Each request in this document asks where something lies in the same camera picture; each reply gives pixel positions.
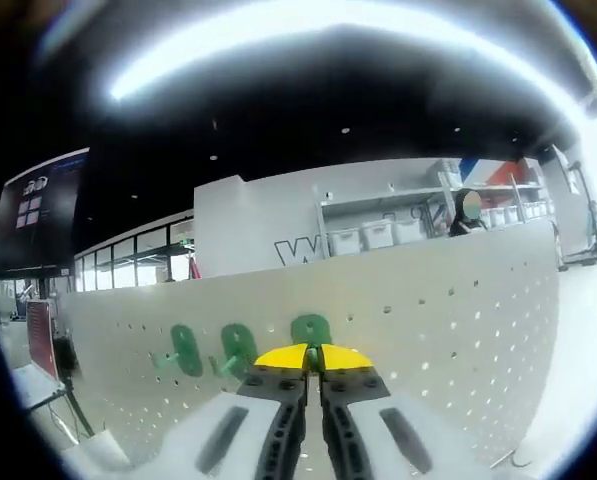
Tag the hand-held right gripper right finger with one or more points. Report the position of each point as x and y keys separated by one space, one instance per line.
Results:
x=378 y=430

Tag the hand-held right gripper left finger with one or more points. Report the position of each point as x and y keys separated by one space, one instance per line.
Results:
x=238 y=435

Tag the green hook assembly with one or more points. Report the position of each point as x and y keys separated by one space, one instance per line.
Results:
x=235 y=345
x=185 y=350
x=310 y=330

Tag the white perforated mounting plate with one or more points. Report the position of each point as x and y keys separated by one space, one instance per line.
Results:
x=428 y=340

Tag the black-legged side table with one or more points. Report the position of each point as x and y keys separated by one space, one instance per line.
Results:
x=73 y=390

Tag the white storage bin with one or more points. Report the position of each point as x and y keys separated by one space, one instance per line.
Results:
x=411 y=231
x=378 y=234
x=344 y=241

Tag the metal storage shelf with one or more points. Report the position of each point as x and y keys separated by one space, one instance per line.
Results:
x=378 y=197

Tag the row of small white bins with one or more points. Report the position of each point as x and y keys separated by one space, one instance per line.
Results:
x=515 y=211

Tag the large dark display screen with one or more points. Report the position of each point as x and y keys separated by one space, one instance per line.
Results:
x=38 y=215

